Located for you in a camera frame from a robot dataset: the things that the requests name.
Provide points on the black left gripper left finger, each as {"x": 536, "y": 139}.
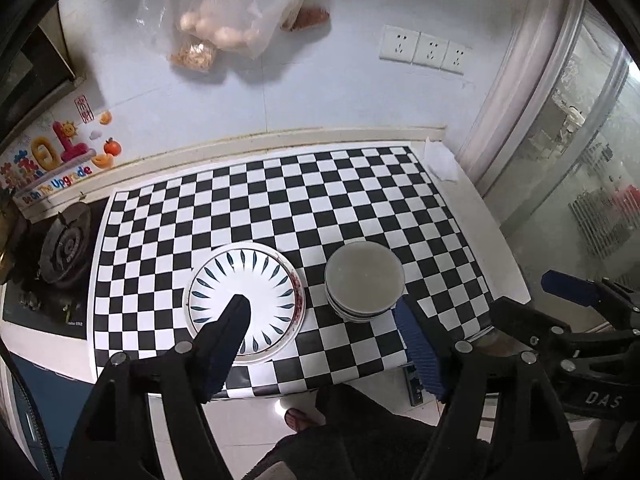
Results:
{"x": 217, "y": 346}

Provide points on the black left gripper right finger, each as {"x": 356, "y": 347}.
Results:
{"x": 429, "y": 347}

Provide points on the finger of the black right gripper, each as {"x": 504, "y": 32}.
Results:
{"x": 576, "y": 290}
{"x": 538, "y": 331}

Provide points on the plain white bowl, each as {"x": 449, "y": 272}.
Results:
{"x": 363, "y": 280}

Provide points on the person's sandalled foot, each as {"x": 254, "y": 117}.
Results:
{"x": 299, "y": 421}

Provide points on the black white checkered mat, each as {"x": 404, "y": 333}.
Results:
{"x": 163, "y": 244}

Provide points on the black glass stove top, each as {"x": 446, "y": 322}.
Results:
{"x": 48, "y": 288}

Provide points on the black gas stove burner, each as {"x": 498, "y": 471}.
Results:
{"x": 64, "y": 255}

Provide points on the white folded cloth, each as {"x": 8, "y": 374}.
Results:
{"x": 440, "y": 161}

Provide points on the bag of brown nuts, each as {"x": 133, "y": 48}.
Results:
{"x": 194, "y": 54}

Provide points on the steel range hood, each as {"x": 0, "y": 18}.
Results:
{"x": 41, "y": 73}

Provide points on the bag of red dates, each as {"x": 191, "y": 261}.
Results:
{"x": 305, "y": 14}

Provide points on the colourful wall sticker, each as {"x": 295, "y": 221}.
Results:
{"x": 75, "y": 140}

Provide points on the white triple wall socket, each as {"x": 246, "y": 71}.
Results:
{"x": 419, "y": 48}

